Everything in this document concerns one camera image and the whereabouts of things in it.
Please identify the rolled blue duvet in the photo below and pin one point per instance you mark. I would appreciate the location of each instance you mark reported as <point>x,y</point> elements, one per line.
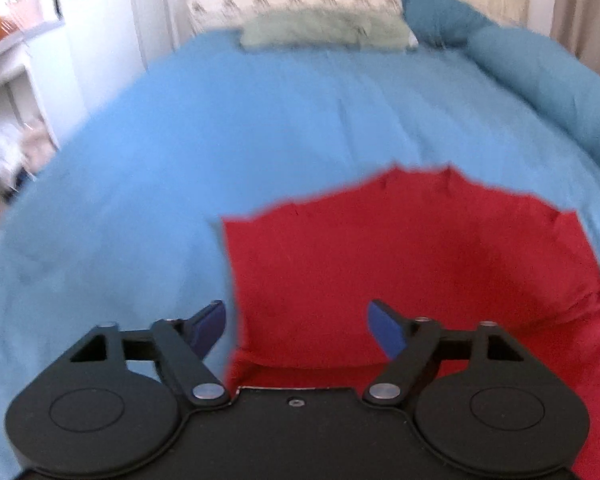
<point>546,75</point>

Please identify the green pillow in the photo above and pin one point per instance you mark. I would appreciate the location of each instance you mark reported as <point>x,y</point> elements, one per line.
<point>321,27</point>

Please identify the red cloth garment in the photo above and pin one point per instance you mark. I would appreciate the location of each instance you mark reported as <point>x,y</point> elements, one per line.
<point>427,243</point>

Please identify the blue bed sheet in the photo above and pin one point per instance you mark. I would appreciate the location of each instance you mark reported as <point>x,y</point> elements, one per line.
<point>123,224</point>

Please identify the white wardrobe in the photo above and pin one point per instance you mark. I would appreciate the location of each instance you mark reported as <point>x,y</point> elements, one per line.
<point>113,42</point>

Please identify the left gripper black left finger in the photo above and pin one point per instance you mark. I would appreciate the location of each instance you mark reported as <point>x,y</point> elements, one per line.
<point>116,397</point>

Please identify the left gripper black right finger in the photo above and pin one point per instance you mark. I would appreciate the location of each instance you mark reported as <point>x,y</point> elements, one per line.
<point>477,398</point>

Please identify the dark teal pillow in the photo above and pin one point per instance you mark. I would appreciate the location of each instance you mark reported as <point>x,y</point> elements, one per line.
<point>443,23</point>

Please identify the white shelf unit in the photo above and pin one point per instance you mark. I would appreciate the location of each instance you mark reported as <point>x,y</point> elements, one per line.
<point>40,103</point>

